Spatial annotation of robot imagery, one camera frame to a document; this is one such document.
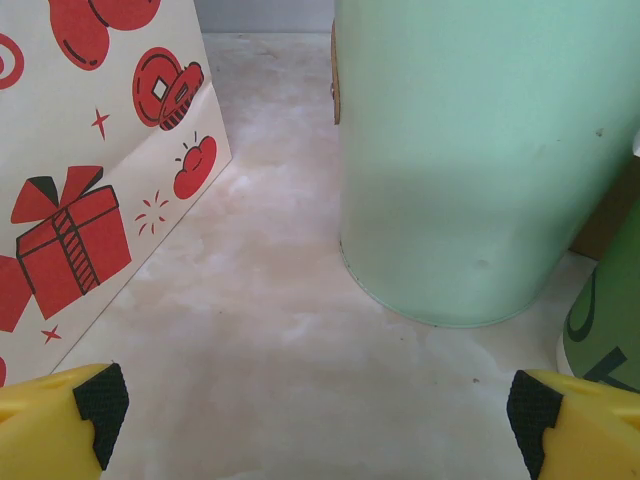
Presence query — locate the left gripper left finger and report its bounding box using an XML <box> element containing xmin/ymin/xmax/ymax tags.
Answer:
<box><xmin>0</xmin><ymin>363</ymin><xmax>130</xmax><ymax>480</ymax></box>

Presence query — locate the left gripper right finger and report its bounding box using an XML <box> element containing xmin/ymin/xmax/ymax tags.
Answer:
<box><xmin>506</xmin><ymin>369</ymin><xmax>640</xmax><ymax>480</ymax></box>

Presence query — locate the white red printed paper bag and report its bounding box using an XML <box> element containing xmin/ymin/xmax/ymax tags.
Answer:
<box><xmin>0</xmin><ymin>0</ymin><xmax>234</xmax><ymax>389</ymax></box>

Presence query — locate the stack of green paper cups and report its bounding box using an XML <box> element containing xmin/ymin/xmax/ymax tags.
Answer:
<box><xmin>556</xmin><ymin>197</ymin><xmax>640</xmax><ymax>394</ymax></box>

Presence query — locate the brown cardboard box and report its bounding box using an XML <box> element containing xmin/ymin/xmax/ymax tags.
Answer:
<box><xmin>569</xmin><ymin>159</ymin><xmax>640</xmax><ymax>262</ymax></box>

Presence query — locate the mint green straw holder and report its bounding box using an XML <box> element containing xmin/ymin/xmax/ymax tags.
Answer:
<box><xmin>332</xmin><ymin>0</ymin><xmax>640</xmax><ymax>329</ymax></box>

